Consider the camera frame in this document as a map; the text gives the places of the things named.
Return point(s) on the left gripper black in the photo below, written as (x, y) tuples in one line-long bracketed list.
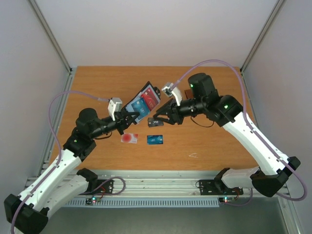
[(124, 122)]

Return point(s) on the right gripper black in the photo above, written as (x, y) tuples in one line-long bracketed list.
[(173, 113)]

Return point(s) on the black VIP credit card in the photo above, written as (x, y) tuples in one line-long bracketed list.
[(154, 123)]

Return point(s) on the red white credit card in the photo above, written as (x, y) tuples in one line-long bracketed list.
[(129, 138)]

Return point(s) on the blue credit card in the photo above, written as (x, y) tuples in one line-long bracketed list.
[(155, 139)]

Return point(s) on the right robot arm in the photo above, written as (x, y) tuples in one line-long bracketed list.
[(274, 168)]

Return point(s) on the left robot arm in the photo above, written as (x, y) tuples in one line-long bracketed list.
[(30, 211)]

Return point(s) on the dark red credit card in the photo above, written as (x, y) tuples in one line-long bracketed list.
[(150, 98)]

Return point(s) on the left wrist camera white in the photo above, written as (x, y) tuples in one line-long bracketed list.
[(115, 105)]

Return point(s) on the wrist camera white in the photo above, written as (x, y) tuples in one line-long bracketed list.
[(171, 91), (115, 105)]

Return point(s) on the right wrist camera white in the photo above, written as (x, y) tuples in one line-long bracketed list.
[(171, 91)]

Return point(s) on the aluminium rail frame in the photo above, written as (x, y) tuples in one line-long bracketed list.
[(150, 183)]

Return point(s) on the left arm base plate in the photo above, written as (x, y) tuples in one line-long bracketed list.
[(98, 187)]

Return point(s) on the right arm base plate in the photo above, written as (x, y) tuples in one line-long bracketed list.
[(211, 187)]

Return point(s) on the grey slotted cable duct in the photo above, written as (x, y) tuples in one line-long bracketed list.
[(152, 202)]

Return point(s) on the left corner aluminium post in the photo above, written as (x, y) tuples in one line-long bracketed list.
[(42, 20)]

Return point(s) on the corner aluminium post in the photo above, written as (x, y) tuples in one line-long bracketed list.
[(42, 20), (262, 34)]

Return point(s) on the right corner aluminium post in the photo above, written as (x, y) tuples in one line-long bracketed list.
[(262, 34)]

